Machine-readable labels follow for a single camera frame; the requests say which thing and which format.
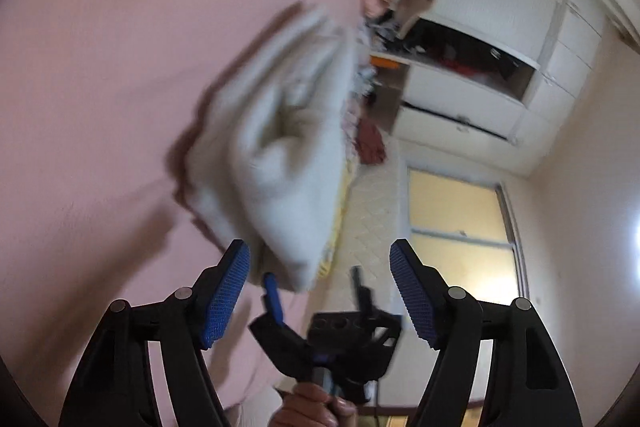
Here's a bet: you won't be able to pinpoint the window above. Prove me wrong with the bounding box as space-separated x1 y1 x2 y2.
407 167 531 303

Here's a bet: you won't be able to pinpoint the maroon bag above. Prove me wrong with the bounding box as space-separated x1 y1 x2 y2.
355 117 387 166

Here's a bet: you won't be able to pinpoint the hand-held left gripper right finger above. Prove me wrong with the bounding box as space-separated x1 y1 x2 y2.
389 238 584 427

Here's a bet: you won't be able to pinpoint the person's right hand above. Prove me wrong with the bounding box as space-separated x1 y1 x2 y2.
270 382 359 427

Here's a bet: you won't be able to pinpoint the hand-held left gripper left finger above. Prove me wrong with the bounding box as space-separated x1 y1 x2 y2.
57 239 251 427

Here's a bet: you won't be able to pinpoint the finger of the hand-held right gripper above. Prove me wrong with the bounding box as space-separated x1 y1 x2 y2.
352 266 376 314
248 273 313 380

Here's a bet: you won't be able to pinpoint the dark hanging clothes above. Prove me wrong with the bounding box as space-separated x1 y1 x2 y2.
410 19 531 100

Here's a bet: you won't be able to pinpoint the white fleece garment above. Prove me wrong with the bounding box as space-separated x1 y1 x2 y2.
182 4 361 293

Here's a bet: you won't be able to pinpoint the pink bed sheet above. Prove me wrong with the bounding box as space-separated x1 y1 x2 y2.
0 0 401 427

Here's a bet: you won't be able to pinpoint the white cabinet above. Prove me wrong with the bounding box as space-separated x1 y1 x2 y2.
392 57 546 142

